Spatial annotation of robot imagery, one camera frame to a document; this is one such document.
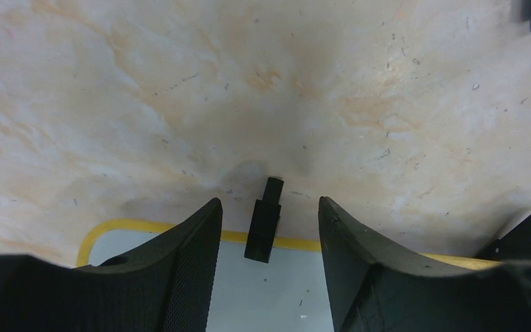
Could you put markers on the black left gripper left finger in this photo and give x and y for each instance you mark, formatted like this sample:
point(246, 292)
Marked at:
point(165, 284)

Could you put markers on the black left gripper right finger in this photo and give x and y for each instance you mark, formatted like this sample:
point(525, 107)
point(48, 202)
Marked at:
point(376, 284)

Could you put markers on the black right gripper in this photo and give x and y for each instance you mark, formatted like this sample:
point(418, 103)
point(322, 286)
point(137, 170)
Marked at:
point(515, 245)

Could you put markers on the yellow framed whiteboard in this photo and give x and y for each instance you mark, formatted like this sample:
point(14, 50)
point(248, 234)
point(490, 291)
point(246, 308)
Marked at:
point(287, 294)

